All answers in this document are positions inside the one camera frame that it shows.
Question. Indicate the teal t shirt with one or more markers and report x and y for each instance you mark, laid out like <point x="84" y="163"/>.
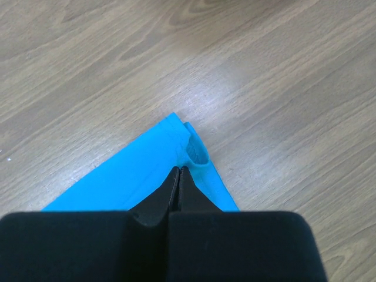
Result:
<point x="140" y="168"/>

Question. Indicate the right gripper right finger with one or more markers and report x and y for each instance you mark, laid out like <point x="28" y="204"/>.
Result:
<point x="190" y="198"/>

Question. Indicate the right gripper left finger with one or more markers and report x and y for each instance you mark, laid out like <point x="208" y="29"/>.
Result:
<point x="153" y="211"/>

